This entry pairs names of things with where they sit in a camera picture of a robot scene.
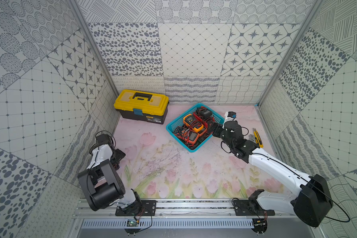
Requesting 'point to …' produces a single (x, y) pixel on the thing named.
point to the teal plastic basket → (205, 134)
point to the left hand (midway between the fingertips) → (112, 162)
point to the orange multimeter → (193, 136)
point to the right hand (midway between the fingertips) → (214, 125)
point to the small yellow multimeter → (190, 121)
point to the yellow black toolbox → (148, 106)
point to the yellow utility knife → (258, 138)
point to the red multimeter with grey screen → (205, 121)
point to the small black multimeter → (205, 113)
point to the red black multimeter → (179, 130)
